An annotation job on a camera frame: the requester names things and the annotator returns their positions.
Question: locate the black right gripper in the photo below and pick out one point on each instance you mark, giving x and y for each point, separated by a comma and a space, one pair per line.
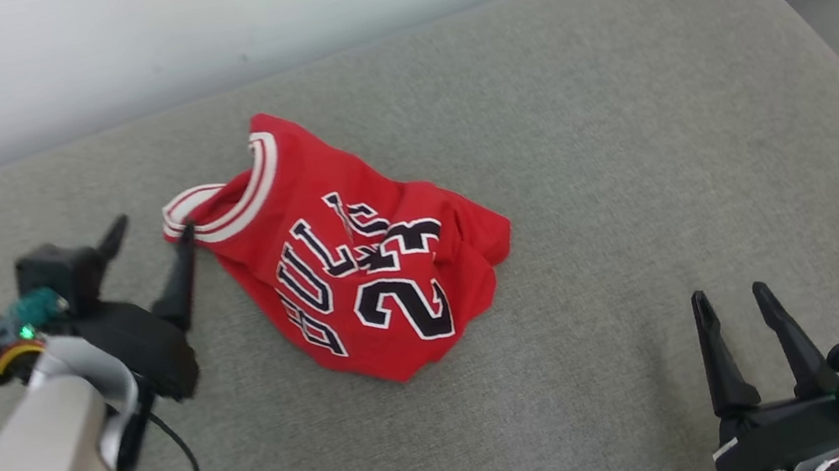
793, 433

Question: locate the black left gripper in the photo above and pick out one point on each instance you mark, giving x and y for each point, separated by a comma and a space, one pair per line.
145, 350

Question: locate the red number 23 basketball jersey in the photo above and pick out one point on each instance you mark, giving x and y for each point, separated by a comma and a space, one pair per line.
356, 263

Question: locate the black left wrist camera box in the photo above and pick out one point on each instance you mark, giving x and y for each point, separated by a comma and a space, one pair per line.
64, 274

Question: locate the teal left camera connector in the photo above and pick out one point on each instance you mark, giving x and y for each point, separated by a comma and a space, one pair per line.
38, 309

